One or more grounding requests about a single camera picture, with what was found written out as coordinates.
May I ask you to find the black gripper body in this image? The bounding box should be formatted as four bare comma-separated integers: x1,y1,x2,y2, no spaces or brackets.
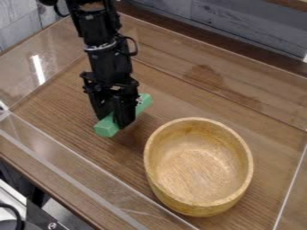
80,41,138,105

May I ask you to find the green rectangular block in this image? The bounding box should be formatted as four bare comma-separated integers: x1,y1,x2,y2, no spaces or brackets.
93,93,153,137

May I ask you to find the black metal frame bracket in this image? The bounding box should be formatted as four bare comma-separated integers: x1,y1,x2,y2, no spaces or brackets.
24,200,69,230

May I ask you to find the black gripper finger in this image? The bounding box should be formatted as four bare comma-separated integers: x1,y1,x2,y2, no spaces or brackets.
88,92,112,119
112,94,138,129

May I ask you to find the brown wooden bowl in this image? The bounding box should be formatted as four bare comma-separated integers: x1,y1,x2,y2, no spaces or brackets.
144,117,253,217

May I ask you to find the clear acrylic front wall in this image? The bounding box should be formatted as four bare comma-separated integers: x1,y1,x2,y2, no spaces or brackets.
0,111,197,230

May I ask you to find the black cable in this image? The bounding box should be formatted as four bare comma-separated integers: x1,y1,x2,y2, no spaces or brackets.
0,202,22,230

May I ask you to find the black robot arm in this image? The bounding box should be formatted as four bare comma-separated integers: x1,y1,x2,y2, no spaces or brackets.
64,0,138,129

